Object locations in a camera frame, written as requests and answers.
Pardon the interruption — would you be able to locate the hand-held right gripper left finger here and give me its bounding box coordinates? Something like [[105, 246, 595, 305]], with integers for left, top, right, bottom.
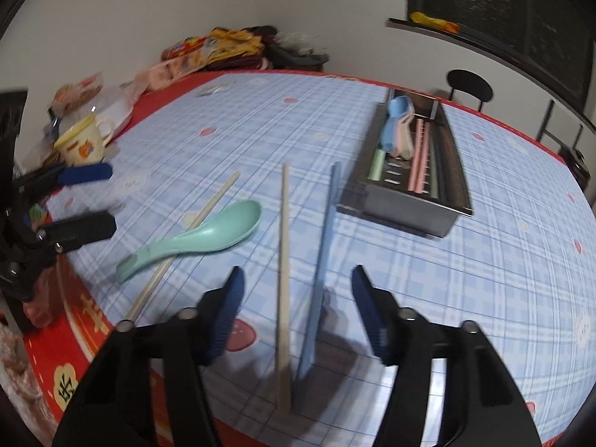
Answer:
[[51, 265, 246, 447]]

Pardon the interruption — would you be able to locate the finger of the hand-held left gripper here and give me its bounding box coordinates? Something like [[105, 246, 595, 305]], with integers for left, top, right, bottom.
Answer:
[[35, 211, 117, 254], [14, 162, 114, 196]]

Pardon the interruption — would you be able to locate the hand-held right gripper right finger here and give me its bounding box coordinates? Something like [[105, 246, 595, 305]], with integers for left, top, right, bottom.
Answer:
[[351, 264, 543, 447]]

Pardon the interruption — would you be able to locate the blue chopstick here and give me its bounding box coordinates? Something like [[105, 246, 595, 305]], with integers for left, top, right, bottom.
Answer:
[[294, 162, 343, 380]]

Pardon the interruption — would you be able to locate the green spoon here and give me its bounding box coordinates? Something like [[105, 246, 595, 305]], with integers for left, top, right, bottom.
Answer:
[[115, 199, 263, 284]]

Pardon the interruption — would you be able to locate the cream chopstick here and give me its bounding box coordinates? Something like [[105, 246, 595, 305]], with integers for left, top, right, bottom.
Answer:
[[125, 171, 241, 323], [277, 163, 293, 414]]

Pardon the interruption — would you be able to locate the metal utensil tray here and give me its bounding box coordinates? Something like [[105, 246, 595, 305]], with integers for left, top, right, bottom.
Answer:
[[337, 86, 474, 238]]

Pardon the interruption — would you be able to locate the green chopstick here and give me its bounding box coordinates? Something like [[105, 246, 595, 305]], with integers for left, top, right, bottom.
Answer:
[[428, 142, 442, 199], [368, 148, 388, 181]]

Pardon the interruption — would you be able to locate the pink chopstick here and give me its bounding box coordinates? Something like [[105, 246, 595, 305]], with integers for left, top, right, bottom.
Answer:
[[407, 118, 424, 191], [416, 121, 431, 194]]

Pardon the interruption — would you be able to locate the pink spoon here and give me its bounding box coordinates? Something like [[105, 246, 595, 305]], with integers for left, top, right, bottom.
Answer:
[[393, 114, 415, 156]]

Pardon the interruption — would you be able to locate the blue spoon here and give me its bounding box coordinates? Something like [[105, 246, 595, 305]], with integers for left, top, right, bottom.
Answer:
[[381, 95, 413, 152]]

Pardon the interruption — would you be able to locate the person's left hand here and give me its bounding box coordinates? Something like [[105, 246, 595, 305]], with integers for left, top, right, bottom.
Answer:
[[23, 275, 57, 331]]

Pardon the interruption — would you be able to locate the cream cartoon mug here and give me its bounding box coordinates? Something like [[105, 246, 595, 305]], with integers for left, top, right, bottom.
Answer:
[[53, 114, 115, 167]]

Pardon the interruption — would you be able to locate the white plastic container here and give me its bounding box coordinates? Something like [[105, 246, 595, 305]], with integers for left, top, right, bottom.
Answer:
[[95, 88, 140, 133]]

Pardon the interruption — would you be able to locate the clear snack bag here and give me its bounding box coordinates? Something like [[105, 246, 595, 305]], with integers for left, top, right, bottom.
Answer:
[[49, 72, 103, 117]]

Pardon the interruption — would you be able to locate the person's fuzzy brown clothing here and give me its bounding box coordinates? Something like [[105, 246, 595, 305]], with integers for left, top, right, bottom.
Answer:
[[0, 323, 53, 444]]

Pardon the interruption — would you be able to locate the pink tissue packet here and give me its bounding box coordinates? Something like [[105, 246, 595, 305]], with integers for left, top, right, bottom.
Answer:
[[137, 58, 206, 91]]

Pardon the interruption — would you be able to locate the orange snack packet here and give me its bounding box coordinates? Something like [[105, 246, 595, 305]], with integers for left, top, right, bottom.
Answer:
[[161, 35, 219, 63]]

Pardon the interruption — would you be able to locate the yellow printed clothing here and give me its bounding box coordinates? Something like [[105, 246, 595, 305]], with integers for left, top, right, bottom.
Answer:
[[205, 28, 266, 57]]

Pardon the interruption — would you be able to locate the pile of clothes and bags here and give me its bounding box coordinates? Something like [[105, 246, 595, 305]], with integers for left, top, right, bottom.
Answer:
[[219, 25, 280, 72]]

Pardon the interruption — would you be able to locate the dark grey clothing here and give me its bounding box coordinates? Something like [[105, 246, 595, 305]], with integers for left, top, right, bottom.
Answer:
[[265, 47, 330, 73]]

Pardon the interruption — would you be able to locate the clear plastic bag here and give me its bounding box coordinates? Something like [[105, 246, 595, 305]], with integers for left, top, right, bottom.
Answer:
[[275, 30, 322, 57]]

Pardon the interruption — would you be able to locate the black round back chair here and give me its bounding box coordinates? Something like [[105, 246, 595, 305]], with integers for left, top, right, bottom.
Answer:
[[446, 69, 493, 113]]

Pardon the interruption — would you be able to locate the dark window sill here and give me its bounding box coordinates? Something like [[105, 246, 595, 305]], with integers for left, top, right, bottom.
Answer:
[[387, 17, 596, 133]]

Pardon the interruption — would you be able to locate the yellow orange packet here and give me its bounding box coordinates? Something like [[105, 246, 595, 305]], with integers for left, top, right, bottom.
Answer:
[[409, 10, 461, 34]]

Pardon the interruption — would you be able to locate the black frame chair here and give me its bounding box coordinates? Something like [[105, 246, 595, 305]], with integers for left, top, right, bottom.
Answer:
[[535, 99, 594, 184]]

